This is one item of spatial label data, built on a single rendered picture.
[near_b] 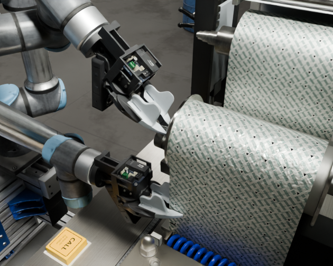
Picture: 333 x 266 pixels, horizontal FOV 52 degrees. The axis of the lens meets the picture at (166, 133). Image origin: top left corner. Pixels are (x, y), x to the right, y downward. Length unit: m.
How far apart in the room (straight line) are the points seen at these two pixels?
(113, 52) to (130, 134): 2.12
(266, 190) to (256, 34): 0.32
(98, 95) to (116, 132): 2.08
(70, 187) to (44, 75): 0.50
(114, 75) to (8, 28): 0.23
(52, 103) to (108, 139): 1.44
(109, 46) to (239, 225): 0.39
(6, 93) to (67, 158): 0.54
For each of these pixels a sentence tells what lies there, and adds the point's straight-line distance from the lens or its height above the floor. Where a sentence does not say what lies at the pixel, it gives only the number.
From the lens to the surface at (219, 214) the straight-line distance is 0.65.
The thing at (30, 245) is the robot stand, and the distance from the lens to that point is 1.86.
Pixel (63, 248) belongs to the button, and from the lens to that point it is 0.90.
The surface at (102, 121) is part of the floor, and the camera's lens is 2.88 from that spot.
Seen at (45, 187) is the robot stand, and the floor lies 0.75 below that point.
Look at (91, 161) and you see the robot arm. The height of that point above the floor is 1.14.
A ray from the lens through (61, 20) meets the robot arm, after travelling 0.65.
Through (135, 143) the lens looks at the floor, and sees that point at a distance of 2.62.
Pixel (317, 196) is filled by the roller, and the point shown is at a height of 1.27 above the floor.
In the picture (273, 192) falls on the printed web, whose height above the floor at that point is 1.25.
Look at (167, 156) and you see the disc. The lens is 0.61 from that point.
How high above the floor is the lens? 1.64
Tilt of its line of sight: 37 degrees down
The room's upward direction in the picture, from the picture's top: straight up
